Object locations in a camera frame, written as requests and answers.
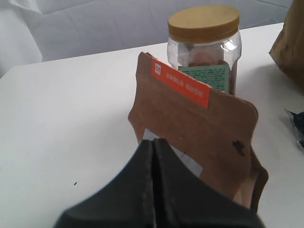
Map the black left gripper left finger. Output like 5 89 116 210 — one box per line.
55 140 155 228

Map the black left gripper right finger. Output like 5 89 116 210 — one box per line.
153 138 304 228

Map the brown paper shopping bag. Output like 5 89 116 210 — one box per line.
269 0 304 89

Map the brown kraft pouch orange label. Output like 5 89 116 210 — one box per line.
128 52 268 213

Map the blue noodle packet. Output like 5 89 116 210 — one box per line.
285 109 304 152

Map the clear jar gold lid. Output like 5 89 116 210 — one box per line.
167 5 242 95

